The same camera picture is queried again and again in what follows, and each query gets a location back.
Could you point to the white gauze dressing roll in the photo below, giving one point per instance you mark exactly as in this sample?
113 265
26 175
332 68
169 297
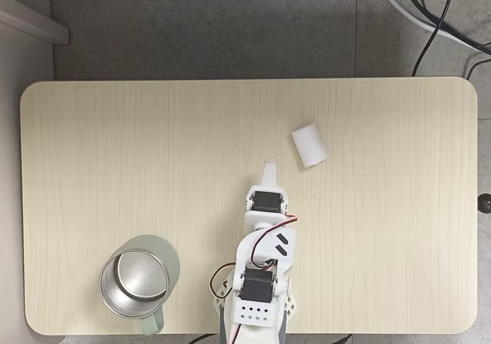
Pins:
308 145

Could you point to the grey-green metal cup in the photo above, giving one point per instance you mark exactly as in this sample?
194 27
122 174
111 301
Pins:
138 278

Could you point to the black round knob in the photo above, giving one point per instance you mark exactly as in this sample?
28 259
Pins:
485 203

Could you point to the white ledge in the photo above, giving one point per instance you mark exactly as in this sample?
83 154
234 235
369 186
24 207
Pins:
34 19

